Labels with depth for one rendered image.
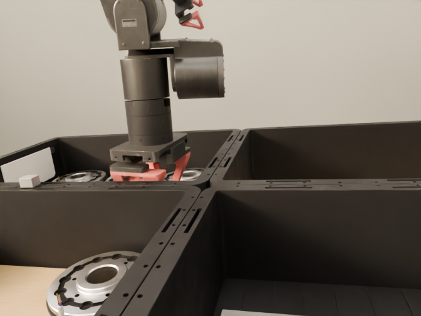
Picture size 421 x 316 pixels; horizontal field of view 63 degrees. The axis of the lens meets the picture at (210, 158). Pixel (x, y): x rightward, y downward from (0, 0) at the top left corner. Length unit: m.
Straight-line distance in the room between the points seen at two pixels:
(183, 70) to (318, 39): 3.18
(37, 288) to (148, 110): 0.23
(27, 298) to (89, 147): 0.39
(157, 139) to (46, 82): 3.47
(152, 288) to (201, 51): 0.28
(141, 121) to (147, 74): 0.06
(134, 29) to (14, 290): 0.32
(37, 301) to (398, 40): 3.64
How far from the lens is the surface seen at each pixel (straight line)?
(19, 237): 0.49
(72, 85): 3.77
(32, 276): 0.48
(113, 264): 0.38
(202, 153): 0.66
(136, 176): 0.43
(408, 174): 0.68
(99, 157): 0.75
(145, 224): 0.39
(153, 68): 0.42
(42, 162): 0.75
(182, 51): 0.42
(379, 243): 0.37
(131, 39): 0.41
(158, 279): 0.22
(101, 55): 3.65
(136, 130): 0.43
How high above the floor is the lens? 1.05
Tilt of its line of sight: 15 degrees down
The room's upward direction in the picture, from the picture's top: 5 degrees counter-clockwise
